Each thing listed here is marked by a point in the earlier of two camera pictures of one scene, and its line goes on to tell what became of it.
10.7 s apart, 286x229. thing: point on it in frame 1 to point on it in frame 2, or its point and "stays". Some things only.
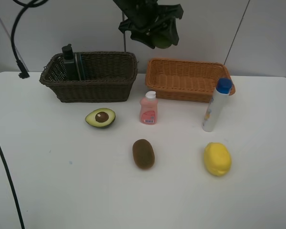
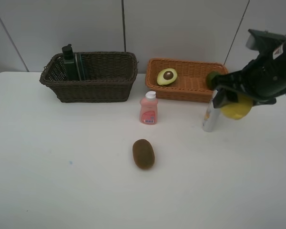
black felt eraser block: (79, 67) stays
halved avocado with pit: (101, 118) to (166, 76)
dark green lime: (161, 42) to (209, 77)
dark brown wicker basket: (109, 76) stays
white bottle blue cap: (223, 88) stays
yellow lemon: (217, 159) to (238, 110)
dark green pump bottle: (69, 63) stays
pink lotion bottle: (148, 113) stays
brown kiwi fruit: (143, 153) stays
